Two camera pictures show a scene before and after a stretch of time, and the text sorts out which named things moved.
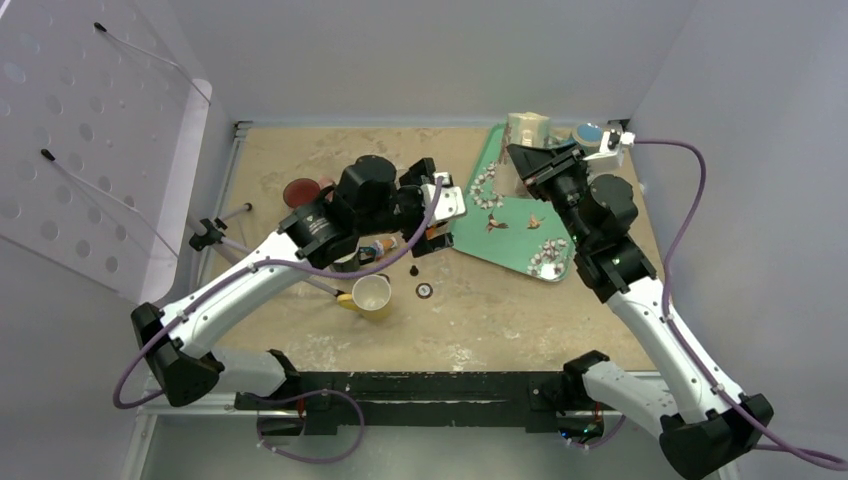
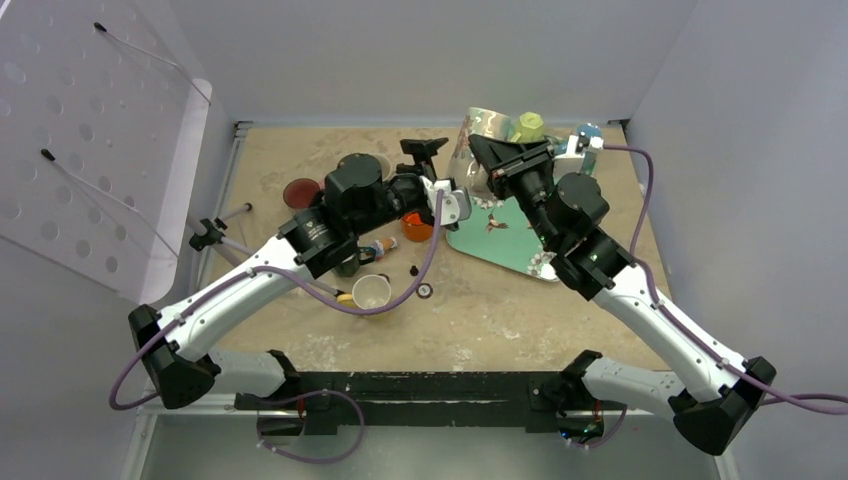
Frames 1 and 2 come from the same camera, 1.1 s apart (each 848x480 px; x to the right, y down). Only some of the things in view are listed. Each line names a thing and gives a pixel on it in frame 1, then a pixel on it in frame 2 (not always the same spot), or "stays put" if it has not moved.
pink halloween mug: x=303 y=192 stays put
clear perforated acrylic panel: x=102 y=132 stays put
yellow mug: x=370 y=295 stays put
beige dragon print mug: x=522 y=128 to x=467 y=172
